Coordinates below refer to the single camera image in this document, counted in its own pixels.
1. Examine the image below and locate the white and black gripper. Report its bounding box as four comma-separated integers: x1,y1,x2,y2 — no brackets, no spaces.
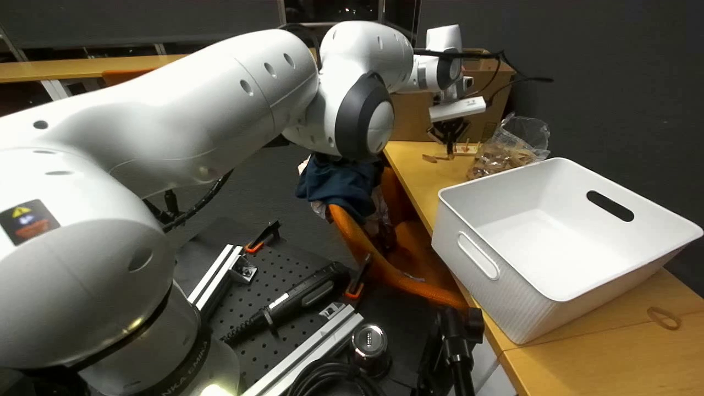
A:
429,78,485,153

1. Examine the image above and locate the clear bag of rubber bands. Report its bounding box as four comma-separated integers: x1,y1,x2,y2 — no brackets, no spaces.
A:
468,114,549,178

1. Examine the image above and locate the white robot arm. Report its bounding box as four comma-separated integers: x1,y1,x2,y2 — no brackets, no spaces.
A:
0,20,459,396

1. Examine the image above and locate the single rubber band on table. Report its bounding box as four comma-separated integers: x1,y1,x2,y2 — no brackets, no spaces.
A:
647,305,682,329

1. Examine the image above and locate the brown cardboard box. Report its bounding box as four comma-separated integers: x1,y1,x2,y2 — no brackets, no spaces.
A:
391,49,514,146

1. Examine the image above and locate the dark blue cloth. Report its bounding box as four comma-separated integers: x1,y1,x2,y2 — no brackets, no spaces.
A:
296,153,383,221

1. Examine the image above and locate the orange office chair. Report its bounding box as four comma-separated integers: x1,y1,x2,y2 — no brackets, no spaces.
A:
328,168,468,311

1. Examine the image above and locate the white plastic bin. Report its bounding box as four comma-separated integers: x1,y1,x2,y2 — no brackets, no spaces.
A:
431,158,702,344

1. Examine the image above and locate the black screwdriver tool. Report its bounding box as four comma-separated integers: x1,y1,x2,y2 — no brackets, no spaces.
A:
221,263,349,345

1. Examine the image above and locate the round metal weight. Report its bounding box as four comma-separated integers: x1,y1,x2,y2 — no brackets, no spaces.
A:
349,323,391,378

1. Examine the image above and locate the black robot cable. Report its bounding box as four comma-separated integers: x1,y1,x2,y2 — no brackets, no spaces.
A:
413,46,556,113

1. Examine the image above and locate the black camera tripod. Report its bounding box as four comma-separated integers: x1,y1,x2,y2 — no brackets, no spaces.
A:
413,307,484,396

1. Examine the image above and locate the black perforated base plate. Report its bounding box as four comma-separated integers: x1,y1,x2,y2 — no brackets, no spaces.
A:
176,221,359,396

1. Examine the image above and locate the silver aluminium rail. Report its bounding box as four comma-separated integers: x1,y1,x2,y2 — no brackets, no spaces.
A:
187,244,256,312

